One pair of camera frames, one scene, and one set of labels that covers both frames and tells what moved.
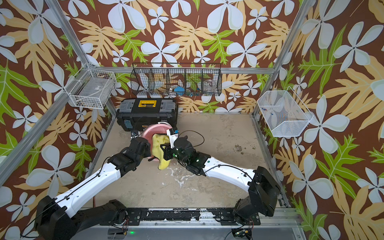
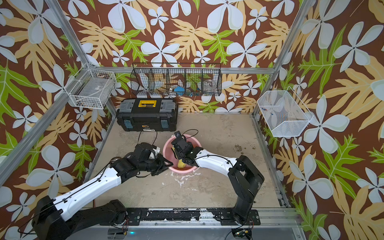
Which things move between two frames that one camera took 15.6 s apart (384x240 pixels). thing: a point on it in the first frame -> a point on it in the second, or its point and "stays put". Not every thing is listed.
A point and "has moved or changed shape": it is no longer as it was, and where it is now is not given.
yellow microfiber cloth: [157, 152] has moved or changed shape
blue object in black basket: [179, 90] stays put
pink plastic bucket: [149, 131] -> [168, 152]
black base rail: [226, 216] stays put
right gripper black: [167, 151] stays put
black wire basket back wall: [175, 79] stays put
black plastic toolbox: [133, 114] stays put
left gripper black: [148, 149] -> [163, 165]
